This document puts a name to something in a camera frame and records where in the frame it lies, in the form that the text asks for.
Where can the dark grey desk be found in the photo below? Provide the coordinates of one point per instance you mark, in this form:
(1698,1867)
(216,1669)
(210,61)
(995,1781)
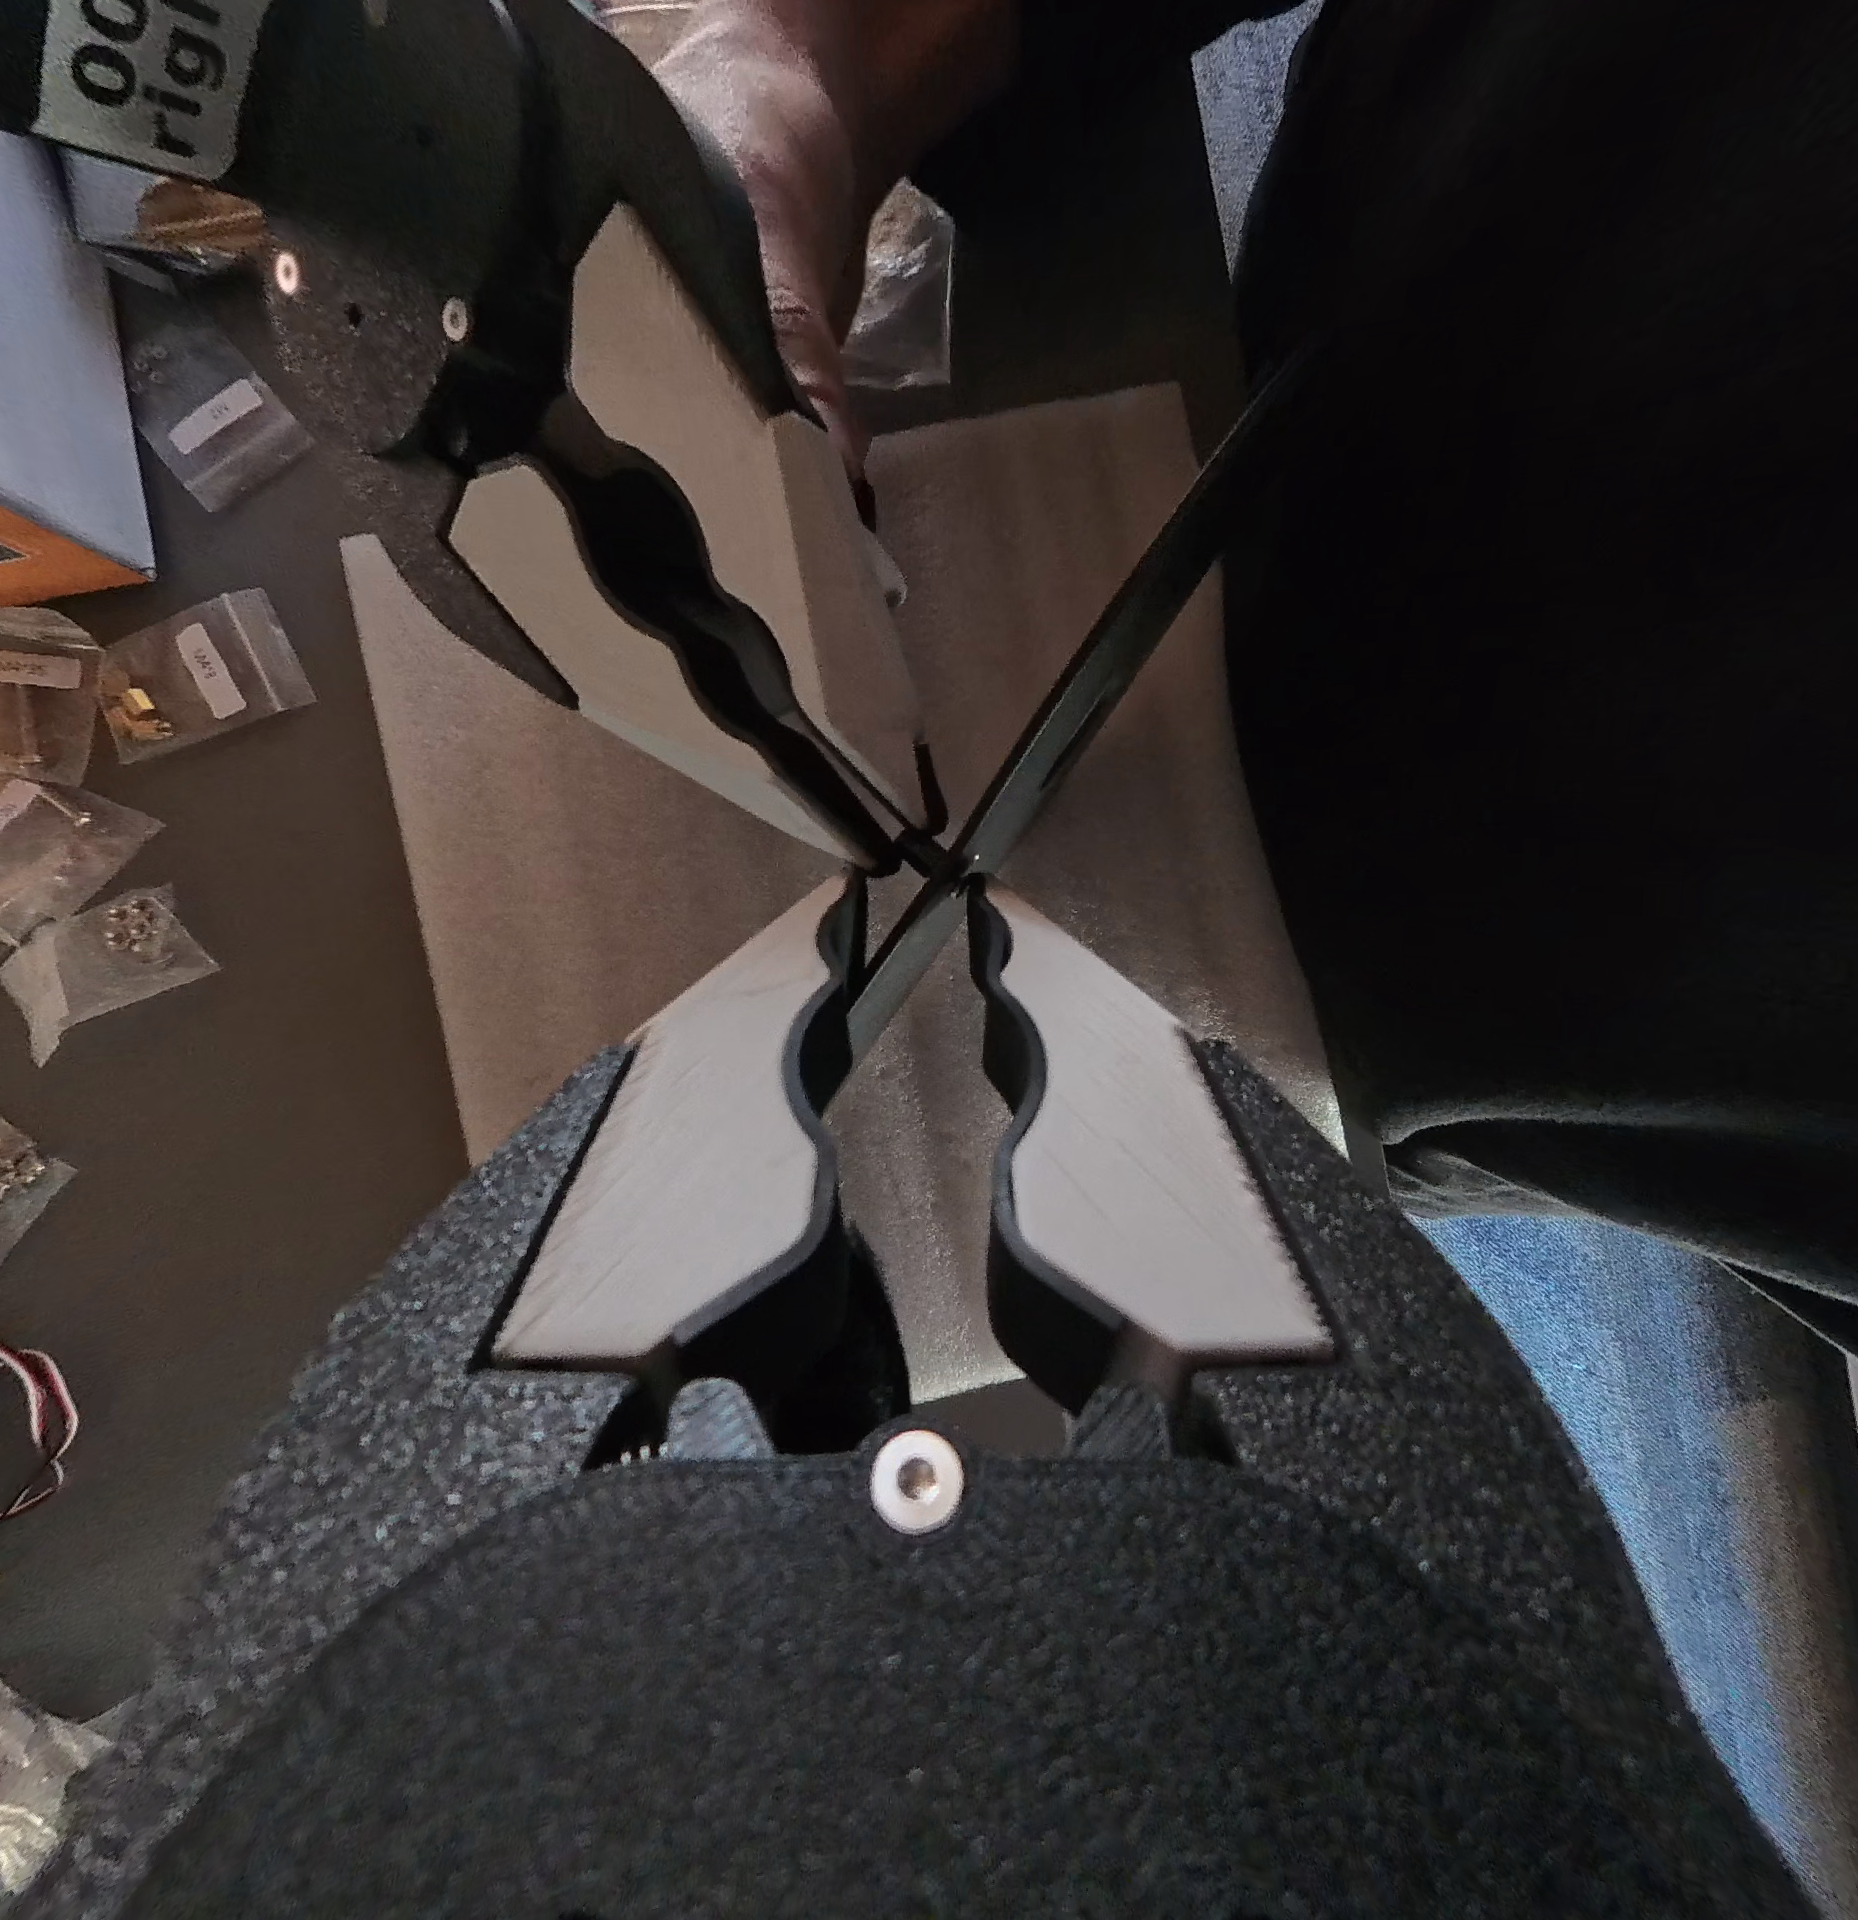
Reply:
(271,1201)

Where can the person's right hand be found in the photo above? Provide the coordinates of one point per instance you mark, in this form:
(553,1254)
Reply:
(795,183)

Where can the orange cardboard box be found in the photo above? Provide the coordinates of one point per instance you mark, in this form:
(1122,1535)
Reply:
(46,376)

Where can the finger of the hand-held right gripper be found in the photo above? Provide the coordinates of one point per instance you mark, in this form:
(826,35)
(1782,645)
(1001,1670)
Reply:
(748,509)
(567,596)

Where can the large clear plastic bag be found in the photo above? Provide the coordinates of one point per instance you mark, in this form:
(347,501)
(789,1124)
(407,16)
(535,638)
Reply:
(906,298)

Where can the scattered small hardware bags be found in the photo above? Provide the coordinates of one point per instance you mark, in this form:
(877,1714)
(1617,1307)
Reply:
(193,675)

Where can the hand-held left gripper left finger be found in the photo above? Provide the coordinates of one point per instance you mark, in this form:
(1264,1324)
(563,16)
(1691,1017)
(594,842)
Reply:
(676,1182)

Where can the black metal plate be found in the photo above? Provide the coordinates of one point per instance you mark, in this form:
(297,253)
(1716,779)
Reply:
(1122,658)

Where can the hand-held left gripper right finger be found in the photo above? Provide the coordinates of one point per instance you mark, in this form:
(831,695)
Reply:
(1172,1182)

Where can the white foam sheet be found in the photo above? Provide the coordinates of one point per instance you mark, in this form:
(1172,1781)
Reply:
(567,839)

